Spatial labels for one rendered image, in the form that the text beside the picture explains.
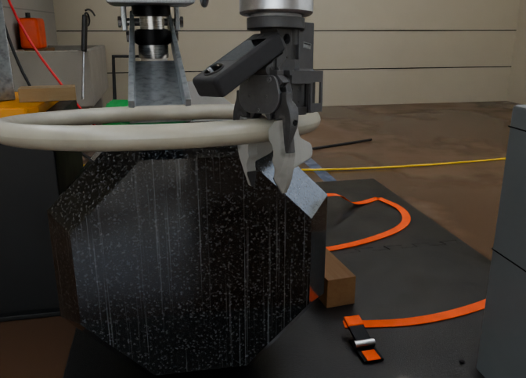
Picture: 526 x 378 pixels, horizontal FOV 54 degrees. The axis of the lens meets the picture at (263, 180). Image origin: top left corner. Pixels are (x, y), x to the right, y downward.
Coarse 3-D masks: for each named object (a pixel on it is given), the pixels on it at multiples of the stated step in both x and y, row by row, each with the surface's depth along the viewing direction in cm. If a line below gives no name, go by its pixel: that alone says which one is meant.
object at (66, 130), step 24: (0, 120) 70; (24, 120) 80; (48, 120) 87; (72, 120) 92; (96, 120) 96; (120, 120) 99; (144, 120) 102; (240, 120) 62; (264, 120) 63; (312, 120) 71; (24, 144) 61; (48, 144) 59; (72, 144) 58; (96, 144) 57; (120, 144) 57; (144, 144) 57; (168, 144) 58; (192, 144) 58; (216, 144) 60; (240, 144) 62
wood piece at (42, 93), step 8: (24, 88) 190; (32, 88) 191; (40, 88) 192; (48, 88) 193; (56, 88) 194; (64, 88) 194; (72, 88) 195; (24, 96) 191; (32, 96) 192; (40, 96) 192; (48, 96) 193; (56, 96) 194; (64, 96) 195; (72, 96) 196
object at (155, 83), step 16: (128, 32) 141; (176, 32) 144; (176, 48) 128; (128, 64) 117; (144, 64) 129; (160, 64) 130; (176, 64) 124; (128, 80) 108; (144, 80) 120; (160, 80) 121; (176, 80) 121; (128, 96) 101; (144, 96) 112; (160, 96) 113; (176, 96) 113
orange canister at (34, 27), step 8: (24, 24) 435; (32, 24) 436; (40, 24) 446; (32, 32) 438; (40, 32) 445; (24, 40) 438; (32, 40) 439; (40, 40) 443; (24, 48) 440; (32, 48) 442; (40, 48) 444; (48, 48) 467
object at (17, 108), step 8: (16, 96) 207; (0, 104) 187; (8, 104) 187; (16, 104) 187; (24, 104) 187; (32, 104) 187; (40, 104) 188; (48, 104) 200; (0, 112) 178; (8, 112) 179; (16, 112) 179; (24, 112) 180; (32, 112) 182
